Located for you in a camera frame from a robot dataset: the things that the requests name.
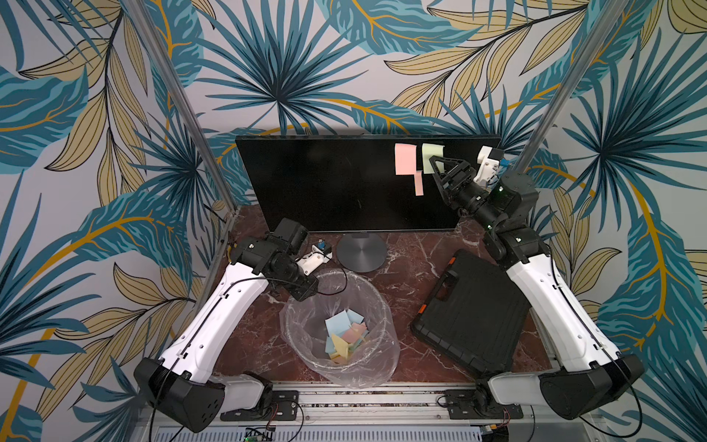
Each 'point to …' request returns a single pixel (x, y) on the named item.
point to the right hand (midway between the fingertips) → (431, 163)
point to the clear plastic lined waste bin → (303, 324)
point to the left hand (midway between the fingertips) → (306, 291)
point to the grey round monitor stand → (362, 251)
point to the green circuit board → (250, 439)
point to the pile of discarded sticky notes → (344, 332)
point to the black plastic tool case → (475, 314)
